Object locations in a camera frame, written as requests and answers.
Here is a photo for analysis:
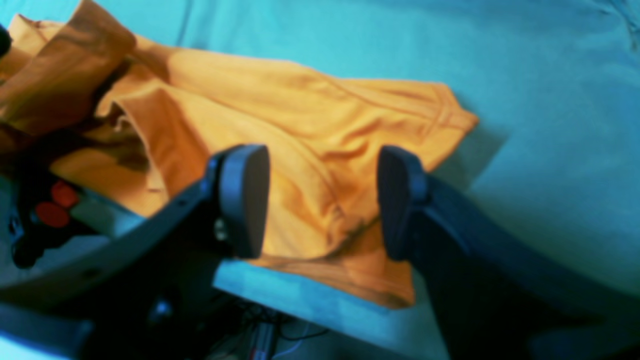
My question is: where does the right gripper black right finger side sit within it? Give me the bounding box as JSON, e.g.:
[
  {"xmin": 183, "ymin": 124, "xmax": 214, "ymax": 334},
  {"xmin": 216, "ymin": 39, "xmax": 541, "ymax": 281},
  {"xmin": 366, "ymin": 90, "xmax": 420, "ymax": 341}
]
[{"xmin": 376, "ymin": 145, "xmax": 639, "ymax": 360}]

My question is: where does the right gripper black left finger side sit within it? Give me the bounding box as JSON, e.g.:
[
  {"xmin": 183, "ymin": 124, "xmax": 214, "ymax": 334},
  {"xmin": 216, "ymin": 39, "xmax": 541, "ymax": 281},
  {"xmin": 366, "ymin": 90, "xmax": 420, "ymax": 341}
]
[{"xmin": 1, "ymin": 144, "xmax": 271, "ymax": 360}]

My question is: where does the orange T-shirt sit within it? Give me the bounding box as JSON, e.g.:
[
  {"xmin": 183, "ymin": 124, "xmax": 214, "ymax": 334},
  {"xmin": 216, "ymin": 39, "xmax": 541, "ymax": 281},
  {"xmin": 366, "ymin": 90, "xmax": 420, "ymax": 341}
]
[{"xmin": 1, "ymin": 0, "xmax": 478, "ymax": 309}]

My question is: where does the aluminium table leg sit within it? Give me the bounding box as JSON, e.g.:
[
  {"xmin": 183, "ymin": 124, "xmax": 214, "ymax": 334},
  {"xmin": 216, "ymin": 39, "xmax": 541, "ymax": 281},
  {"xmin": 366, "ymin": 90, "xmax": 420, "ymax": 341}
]
[{"xmin": 247, "ymin": 317, "xmax": 282, "ymax": 360}]

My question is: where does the green table cloth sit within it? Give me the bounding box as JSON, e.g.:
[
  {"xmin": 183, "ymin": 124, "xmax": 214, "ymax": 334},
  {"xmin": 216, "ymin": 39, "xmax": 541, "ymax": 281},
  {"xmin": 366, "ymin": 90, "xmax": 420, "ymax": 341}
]
[{"xmin": 0, "ymin": 0, "xmax": 640, "ymax": 360}]

